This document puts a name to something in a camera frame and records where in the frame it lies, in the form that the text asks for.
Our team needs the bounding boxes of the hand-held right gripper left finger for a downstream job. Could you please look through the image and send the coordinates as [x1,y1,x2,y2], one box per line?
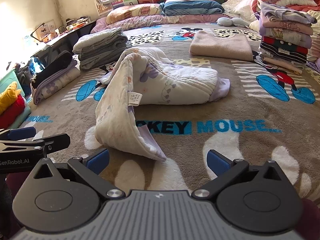
[30,148,126,199]

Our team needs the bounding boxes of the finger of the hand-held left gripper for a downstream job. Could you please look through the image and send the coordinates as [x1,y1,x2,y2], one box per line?
[0,127,37,142]
[0,133,71,158]

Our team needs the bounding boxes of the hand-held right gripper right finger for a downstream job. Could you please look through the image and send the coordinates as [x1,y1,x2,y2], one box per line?
[191,149,291,199]

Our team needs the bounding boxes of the white floral quilted garment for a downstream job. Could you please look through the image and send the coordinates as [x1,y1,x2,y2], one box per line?
[94,47,230,162]

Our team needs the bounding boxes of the folded purple floral clothes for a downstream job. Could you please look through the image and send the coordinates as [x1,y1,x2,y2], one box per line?
[31,60,81,105]

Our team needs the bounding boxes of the stack of grey clothes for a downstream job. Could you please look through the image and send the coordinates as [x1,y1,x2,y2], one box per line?
[72,27,129,71]

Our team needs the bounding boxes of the stack of colourful folded clothes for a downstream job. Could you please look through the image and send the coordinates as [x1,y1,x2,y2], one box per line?
[256,0,318,75]

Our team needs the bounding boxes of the red cloth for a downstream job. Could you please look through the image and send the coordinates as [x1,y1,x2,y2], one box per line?
[0,95,27,129]

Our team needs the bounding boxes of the yellow cloth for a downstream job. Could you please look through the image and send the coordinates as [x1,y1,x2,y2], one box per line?
[0,81,22,115]

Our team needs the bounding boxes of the green storage bin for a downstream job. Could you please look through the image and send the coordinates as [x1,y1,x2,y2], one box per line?
[0,70,19,95]

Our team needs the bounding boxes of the cartoon printed blanket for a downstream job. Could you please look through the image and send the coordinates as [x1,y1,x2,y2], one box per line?
[17,21,320,205]

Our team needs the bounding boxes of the blue bag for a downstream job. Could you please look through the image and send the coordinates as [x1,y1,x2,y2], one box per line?
[29,56,47,77]

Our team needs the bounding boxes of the black garment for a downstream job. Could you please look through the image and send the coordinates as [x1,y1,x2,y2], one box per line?
[31,50,73,88]

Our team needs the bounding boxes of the black desk lamp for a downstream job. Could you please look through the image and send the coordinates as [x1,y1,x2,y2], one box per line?
[30,23,54,42]

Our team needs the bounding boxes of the dark desk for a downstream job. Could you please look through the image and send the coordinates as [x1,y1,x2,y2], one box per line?
[25,20,98,63]

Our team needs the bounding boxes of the folded beige sweater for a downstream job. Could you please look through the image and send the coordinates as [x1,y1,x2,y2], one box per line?
[189,31,254,62]

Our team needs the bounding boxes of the pile of books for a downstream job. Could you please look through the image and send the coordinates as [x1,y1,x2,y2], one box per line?
[65,17,89,29]

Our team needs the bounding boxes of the light blue plush toy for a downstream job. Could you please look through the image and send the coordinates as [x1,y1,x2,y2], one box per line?
[216,17,250,27]

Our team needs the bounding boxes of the purple floral quilt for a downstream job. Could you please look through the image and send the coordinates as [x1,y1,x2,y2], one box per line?
[90,14,233,34]

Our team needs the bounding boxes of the peach floral pillow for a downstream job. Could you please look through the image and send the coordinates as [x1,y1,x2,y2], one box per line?
[106,4,163,24]

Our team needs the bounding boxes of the white quilted pad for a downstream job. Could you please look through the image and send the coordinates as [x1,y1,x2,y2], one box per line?
[221,0,260,22]

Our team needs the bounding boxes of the blue folded quilt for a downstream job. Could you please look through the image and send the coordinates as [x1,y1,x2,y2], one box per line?
[160,0,225,16]

